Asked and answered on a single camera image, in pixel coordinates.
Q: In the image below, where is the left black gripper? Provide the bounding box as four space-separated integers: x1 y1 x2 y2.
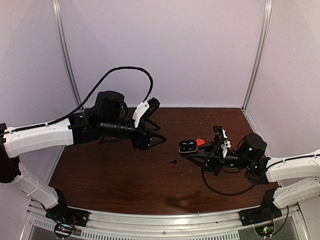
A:
100 117 167 151

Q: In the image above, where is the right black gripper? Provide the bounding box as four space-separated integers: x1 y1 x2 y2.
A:
186 140 252 177

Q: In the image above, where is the red earbud charging case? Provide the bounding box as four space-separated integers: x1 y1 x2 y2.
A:
195 138 206 147

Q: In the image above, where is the black earbud charging case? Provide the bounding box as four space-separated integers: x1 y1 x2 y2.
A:
178 139 198 153

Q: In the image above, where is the black earbud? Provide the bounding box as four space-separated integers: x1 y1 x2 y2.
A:
169 159 177 164

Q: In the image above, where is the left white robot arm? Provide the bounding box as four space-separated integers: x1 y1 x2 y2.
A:
0 90 167 222

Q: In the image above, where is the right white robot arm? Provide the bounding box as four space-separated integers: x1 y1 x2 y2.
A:
179 130 320 221

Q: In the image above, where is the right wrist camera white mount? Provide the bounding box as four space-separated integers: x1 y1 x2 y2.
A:
213 125 231 158

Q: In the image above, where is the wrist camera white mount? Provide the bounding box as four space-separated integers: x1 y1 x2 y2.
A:
132 97 160 128
213 125 231 158

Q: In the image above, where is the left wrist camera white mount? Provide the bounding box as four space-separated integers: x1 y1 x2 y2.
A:
132 97 160 128

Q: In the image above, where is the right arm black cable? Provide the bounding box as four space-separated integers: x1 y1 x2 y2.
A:
201 149 256 196

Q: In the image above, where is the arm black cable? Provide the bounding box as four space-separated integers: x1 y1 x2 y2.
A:
47 66 154 126
201 149 256 196

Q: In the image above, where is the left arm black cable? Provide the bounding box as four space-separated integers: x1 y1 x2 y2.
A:
47 66 154 126

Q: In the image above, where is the aluminium front rail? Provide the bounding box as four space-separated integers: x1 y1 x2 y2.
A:
24 197 308 240

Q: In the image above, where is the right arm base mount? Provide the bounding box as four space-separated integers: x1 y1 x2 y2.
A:
239 188 289 239

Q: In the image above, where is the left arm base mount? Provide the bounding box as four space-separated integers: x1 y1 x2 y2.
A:
40 189 90 240

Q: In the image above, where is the right aluminium frame post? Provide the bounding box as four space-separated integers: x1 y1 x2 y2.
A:
241 0 273 112

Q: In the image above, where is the aluminium frame post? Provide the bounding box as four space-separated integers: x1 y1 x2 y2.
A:
52 0 81 107
241 0 273 112

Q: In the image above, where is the left aluminium frame post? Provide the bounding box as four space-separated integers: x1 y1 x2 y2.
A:
52 0 81 107

